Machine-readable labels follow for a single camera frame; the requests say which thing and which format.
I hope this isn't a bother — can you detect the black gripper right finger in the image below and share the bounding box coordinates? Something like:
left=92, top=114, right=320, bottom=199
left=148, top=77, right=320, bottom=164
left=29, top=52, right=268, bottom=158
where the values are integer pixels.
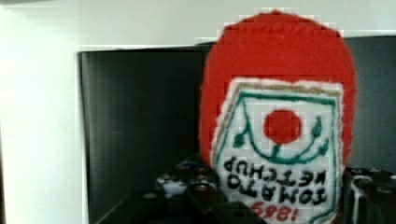
left=342, top=167, right=396, bottom=224

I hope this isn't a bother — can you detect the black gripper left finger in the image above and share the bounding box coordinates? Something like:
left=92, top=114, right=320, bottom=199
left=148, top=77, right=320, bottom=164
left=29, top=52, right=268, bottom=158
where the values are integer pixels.
left=155, top=160, right=218, bottom=199

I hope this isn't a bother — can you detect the red felt ketchup bottle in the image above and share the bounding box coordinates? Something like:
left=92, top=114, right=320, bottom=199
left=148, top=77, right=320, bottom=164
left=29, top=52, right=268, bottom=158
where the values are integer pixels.
left=199, top=11, right=356, bottom=224

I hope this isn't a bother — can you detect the black toaster oven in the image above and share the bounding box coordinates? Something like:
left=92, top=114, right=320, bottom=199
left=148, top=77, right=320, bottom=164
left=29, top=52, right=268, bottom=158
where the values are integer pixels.
left=78, top=36, right=395, bottom=224

